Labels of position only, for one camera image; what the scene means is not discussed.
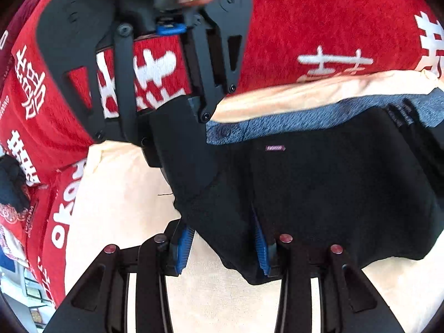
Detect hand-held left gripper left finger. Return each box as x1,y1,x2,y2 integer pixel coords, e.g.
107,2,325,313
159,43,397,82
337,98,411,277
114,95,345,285
45,218,195,333

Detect red printed blanket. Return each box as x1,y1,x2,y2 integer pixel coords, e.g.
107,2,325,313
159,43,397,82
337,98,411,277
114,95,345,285
0,0,444,309

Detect red pillow with white lettering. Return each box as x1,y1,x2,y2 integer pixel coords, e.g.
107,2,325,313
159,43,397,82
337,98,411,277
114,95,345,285
26,158,89,309

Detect black cloth bundle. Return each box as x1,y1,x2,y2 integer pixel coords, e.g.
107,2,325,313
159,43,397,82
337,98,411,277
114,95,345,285
0,155,31,213

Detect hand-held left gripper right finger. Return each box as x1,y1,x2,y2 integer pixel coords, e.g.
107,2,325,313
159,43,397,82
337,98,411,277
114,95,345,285
251,211,406,333

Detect black pants with blue trim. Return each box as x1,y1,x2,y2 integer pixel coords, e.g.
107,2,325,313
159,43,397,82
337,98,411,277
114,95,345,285
153,88,444,285

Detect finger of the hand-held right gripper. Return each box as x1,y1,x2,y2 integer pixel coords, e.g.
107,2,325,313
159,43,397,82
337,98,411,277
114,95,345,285
182,19,250,124
45,24,168,167

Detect cream blanket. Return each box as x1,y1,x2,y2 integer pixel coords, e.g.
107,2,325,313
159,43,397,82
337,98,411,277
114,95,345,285
64,69,444,333

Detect red cloud-pattern cloth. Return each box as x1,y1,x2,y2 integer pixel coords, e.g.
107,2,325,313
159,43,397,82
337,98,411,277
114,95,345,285
0,199,37,241

